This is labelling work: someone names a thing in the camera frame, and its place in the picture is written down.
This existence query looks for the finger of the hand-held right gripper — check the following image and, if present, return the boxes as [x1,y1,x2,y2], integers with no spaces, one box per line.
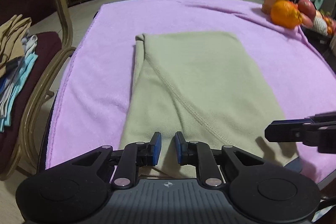
[306,112,336,123]
[265,120,336,154]

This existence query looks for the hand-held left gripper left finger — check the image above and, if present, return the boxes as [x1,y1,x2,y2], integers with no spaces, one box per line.
[71,132,162,190]

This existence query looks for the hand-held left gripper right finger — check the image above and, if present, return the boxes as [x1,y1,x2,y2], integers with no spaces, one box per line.
[175,131,265,190]

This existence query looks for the beige shirt with grey trim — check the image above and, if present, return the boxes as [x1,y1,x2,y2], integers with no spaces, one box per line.
[119,31,300,180]

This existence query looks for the stack of folded clothes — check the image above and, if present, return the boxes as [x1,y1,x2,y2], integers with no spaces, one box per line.
[0,14,38,132]

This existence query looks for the metal fruit tray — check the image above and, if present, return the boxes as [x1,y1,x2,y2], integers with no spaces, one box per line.
[302,25,331,43]

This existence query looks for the white foam netted fruit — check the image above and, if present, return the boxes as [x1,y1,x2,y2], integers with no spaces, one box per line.
[312,16,328,35]

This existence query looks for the purple fleece blanket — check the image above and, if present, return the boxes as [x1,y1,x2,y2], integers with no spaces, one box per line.
[45,0,336,184]

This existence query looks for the large bumpy orange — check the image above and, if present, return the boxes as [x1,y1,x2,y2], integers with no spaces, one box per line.
[270,0,302,29]

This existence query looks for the dark red apple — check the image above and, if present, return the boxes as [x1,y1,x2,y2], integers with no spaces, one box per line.
[297,0,316,17]

